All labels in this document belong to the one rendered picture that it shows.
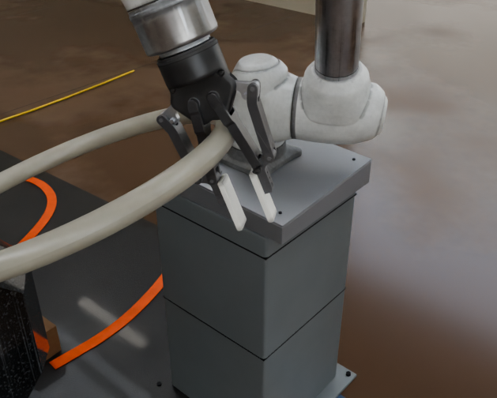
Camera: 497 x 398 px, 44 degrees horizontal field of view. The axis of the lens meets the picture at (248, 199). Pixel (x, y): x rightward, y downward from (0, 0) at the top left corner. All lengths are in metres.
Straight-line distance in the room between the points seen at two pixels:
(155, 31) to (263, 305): 1.01
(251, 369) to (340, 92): 0.81
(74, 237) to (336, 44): 0.88
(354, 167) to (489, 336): 1.11
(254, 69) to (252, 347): 0.74
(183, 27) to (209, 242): 0.98
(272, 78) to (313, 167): 0.27
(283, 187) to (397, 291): 1.18
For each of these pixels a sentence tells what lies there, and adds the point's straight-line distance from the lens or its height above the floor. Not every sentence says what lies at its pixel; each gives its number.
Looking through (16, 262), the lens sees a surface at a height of 1.27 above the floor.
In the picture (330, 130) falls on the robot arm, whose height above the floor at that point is 1.01.
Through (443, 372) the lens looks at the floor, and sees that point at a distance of 2.32.
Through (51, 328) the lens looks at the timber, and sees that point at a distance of 2.28.
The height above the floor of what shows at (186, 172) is 1.32.
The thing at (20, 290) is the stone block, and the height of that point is 0.58.
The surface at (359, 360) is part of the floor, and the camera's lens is 2.29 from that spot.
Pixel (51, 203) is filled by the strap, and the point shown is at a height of 0.02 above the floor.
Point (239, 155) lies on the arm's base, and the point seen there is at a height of 0.91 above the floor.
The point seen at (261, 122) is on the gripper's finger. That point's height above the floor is 1.34.
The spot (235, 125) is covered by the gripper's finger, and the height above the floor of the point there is 1.33.
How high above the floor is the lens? 1.64
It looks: 32 degrees down
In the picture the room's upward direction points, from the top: straight up
